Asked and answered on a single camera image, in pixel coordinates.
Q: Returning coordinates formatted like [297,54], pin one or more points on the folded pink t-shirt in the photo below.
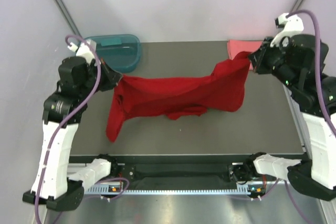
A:
[234,47]

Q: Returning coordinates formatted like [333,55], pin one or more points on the red t-shirt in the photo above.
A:
[223,89]

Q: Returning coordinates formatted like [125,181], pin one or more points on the teal plastic bin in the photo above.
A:
[122,53]

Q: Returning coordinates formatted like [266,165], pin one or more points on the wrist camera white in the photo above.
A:
[83,50]
[290,25]

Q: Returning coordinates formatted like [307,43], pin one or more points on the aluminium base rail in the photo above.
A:
[122,184]

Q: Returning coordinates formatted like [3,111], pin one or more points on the black mounting plate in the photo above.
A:
[184,176]

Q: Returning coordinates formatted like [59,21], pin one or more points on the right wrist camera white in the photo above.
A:
[290,25]

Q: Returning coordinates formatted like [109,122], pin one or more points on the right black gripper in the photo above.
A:
[256,56]

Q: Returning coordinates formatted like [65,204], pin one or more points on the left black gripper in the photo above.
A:
[113,77]

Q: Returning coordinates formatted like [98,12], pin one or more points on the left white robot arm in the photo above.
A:
[80,79]

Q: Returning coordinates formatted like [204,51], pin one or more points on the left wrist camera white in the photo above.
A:
[83,50]

